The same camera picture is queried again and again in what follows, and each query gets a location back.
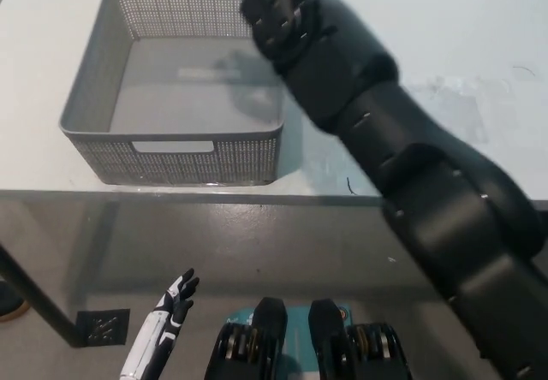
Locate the white and black left hand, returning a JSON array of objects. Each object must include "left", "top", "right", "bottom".
[{"left": 118, "top": 267, "right": 201, "bottom": 380}]

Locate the dark shoe with tan sole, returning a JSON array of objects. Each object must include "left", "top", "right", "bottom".
[{"left": 0, "top": 280, "right": 31, "bottom": 323}]

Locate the grey perforated plastic basket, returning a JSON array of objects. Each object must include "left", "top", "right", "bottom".
[{"left": 57, "top": 0, "right": 287, "bottom": 187}]

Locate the black floor marker plate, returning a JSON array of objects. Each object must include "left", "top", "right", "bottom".
[{"left": 76, "top": 308, "right": 131, "bottom": 347}]

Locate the black table leg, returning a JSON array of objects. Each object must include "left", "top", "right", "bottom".
[{"left": 0, "top": 242, "right": 86, "bottom": 349}]

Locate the black and teal robot torso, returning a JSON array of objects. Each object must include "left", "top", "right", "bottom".
[{"left": 204, "top": 297, "right": 414, "bottom": 380}]

